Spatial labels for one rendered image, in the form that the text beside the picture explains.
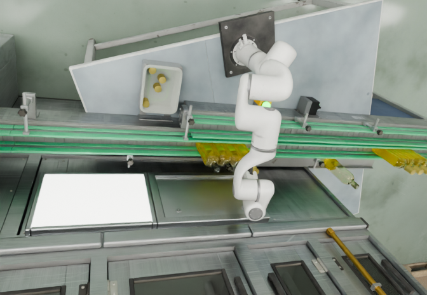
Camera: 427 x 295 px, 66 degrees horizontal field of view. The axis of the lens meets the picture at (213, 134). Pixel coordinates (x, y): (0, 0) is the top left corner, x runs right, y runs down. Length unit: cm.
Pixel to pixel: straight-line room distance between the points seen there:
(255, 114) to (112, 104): 80
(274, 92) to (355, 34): 98
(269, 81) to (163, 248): 67
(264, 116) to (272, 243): 55
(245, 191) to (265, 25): 84
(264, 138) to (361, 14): 111
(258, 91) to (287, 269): 65
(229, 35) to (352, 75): 80
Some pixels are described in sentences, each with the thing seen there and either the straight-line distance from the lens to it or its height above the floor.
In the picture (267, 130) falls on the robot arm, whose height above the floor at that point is 143.
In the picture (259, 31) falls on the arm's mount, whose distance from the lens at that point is 164.
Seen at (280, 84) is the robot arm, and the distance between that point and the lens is 107.
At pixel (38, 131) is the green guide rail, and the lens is 149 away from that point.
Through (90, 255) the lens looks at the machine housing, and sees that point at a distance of 119.
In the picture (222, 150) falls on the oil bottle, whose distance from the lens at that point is 149.
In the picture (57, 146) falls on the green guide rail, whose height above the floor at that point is 92.
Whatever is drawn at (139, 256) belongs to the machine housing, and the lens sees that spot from 120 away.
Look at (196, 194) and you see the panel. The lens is 144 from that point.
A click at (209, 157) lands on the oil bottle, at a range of 143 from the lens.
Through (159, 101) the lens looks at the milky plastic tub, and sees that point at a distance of 160.
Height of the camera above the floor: 224
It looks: 57 degrees down
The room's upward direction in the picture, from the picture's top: 148 degrees clockwise
